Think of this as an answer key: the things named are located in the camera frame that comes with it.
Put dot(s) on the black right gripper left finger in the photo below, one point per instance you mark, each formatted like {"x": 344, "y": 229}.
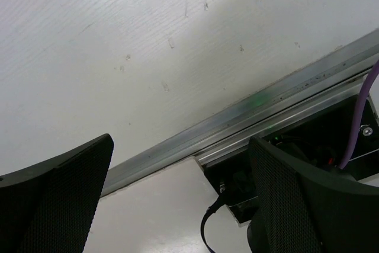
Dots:
{"x": 50, "y": 206}

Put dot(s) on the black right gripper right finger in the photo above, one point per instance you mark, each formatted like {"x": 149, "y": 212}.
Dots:
{"x": 302, "y": 208}

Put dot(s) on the aluminium table rail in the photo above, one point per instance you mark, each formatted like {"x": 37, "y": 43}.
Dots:
{"x": 319, "y": 85}

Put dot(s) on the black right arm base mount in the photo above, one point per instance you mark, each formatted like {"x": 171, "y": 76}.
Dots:
{"x": 319, "y": 140}

